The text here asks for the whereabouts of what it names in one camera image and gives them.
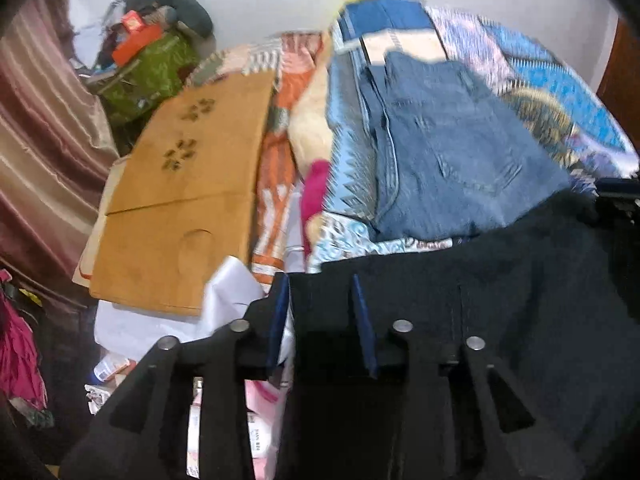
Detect dark grey neck pillow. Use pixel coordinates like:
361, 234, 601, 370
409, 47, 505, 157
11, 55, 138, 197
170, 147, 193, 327
125, 0, 214, 38

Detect blue folded jeans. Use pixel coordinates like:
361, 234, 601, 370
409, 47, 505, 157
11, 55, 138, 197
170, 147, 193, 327
359, 51, 570, 240

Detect black pants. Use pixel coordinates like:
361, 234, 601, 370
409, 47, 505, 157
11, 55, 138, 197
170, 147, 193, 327
274, 192, 639, 479

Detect white cloth garment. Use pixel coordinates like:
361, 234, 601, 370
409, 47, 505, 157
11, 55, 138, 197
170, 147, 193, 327
93, 256, 265, 361

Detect pink striped curtain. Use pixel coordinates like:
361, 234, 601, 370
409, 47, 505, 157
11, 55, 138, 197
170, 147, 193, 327
1, 0, 117, 308

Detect orange patterned bed sheet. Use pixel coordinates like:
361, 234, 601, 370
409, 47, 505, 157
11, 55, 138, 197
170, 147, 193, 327
186, 32, 329, 290

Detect orange red box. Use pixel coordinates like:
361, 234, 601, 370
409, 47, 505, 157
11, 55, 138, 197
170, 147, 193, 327
112, 10, 164, 67

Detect blue patchwork bedspread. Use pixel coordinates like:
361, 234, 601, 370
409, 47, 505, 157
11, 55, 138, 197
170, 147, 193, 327
307, 0, 639, 272

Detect wooden lap desk board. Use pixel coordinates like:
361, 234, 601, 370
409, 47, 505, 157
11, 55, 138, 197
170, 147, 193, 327
89, 70, 276, 316

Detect magenta pink cloth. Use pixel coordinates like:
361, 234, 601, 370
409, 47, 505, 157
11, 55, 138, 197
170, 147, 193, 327
299, 159, 330, 257

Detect green patterned storage bag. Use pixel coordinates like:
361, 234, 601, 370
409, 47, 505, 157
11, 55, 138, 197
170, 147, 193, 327
93, 32, 200, 126

